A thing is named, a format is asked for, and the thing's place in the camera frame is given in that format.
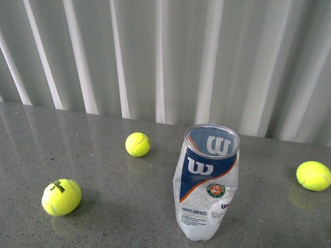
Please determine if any plain yellow tennis ball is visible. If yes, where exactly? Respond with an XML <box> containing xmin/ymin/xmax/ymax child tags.
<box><xmin>296</xmin><ymin>161</ymin><xmax>330</xmax><ymax>192</ymax></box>

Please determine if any white pleated curtain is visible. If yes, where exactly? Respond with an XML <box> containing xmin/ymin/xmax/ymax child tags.
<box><xmin>1</xmin><ymin>1</ymin><xmax>330</xmax><ymax>146</ymax></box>

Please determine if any crushed Wilson tennis ball can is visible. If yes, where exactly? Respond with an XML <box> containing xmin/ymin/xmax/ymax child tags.
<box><xmin>173</xmin><ymin>124</ymin><xmax>240</xmax><ymax>241</ymax></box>

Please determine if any near Wilson 3 tennis ball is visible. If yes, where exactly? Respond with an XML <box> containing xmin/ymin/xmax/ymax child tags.
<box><xmin>41</xmin><ymin>179</ymin><xmax>82</xmax><ymax>216</ymax></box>

